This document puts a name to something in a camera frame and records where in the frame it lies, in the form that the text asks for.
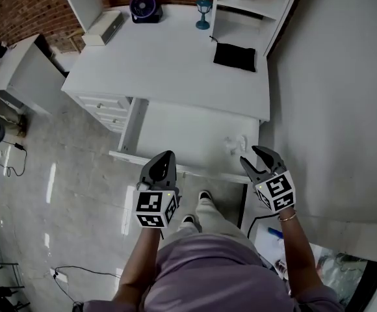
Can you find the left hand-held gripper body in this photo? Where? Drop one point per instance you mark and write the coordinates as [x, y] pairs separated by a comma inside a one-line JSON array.
[[151, 206]]

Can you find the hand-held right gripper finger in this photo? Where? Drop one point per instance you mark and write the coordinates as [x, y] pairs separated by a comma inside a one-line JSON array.
[[252, 171], [269, 157]]

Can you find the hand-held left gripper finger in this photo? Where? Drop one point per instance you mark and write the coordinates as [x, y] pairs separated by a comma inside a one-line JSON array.
[[157, 167], [172, 169]]

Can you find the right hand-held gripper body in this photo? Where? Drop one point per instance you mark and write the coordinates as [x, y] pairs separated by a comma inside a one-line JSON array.
[[278, 192]]

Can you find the white paper item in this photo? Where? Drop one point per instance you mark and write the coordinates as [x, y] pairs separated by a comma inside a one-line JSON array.
[[235, 145]]

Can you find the white drawer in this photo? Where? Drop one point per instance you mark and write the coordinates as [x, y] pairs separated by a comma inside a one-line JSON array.
[[191, 135]]

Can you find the person's right forearm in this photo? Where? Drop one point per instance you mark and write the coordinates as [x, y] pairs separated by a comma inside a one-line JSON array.
[[297, 255]]

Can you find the person's left forearm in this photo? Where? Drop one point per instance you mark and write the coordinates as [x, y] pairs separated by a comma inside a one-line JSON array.
[[139, 262]]

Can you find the person's black white shoe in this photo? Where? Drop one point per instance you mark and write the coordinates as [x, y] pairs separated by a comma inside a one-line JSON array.
[[188, 219], [204, 194]]

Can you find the blue pen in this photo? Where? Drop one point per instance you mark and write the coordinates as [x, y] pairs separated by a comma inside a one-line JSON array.
[[275, 232]]

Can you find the person's beige trousers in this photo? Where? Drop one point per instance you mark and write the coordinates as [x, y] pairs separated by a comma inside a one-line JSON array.
[[209, 219]]

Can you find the person's purple shirt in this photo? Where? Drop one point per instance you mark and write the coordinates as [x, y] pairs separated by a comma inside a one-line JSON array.
[[214, 278]]

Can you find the white desk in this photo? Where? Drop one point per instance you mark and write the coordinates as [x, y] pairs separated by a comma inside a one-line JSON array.
[[169, 67]]

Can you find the black cloth pouch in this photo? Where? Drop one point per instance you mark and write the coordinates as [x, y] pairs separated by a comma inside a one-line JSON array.
[[235, 57]]

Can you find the dark glass panel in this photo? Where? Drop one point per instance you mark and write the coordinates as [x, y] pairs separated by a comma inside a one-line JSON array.
[[347, 278]]

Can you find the white shelf unit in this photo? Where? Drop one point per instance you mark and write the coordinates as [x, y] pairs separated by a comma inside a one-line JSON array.
[[250, 15]]

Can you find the white rectangular box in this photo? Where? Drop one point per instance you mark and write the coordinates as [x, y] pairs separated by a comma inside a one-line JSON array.
[[105, 28]]

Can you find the teal lantern lamp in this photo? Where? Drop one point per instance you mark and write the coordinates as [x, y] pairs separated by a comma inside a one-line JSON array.
[[203, 13]]

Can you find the white side cabinet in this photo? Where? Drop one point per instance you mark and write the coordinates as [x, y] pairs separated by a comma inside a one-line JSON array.
[[29, 73]]

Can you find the purple desk fan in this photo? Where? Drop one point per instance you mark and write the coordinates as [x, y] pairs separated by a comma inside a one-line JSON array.
[[143, 6]]

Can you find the white upright panel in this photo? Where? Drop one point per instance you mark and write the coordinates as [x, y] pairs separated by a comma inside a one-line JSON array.
[[83, 2]]

